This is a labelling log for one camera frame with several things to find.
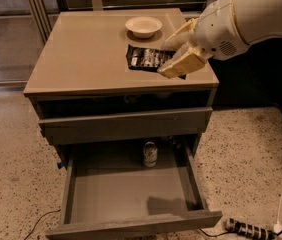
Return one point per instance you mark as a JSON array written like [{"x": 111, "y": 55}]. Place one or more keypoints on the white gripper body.
[{"x": 218, "y": 30}]

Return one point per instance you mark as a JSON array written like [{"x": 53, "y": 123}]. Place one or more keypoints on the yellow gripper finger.
[
  {"x": 186, "y": 60},
  {"x": 184, "y": 35}
]

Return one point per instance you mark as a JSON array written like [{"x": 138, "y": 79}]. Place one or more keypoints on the open grey middle drawer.
[{"x": 109, "y": 194}]

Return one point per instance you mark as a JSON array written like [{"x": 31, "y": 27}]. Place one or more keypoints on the black rxbar chocolate wrapper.
[{"x": 147, "y": 59}]

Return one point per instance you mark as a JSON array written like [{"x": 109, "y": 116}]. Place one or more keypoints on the white can in drawer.
[{"x": 150, "y": 154}]

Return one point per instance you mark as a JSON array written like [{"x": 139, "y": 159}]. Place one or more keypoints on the grey drawer cabinet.
[{"x": 82, "y": 71}]

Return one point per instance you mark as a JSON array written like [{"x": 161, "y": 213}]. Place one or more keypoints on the white wall plug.
[{"x": 277, "y": 229}]

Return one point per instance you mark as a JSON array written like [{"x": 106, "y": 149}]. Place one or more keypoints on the closed grey top drawer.
[{"x": 85, "y": 129}]

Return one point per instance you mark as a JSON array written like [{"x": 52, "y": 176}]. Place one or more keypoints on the white ceramic bowl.
[{"x": 143, "y": 27}]

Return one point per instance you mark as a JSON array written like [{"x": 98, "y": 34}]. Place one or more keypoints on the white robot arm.
[{"x": 256, "y": 21}]

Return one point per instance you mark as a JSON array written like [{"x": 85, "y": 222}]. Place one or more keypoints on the black power strip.
[{"x": 247, "y": 230}]

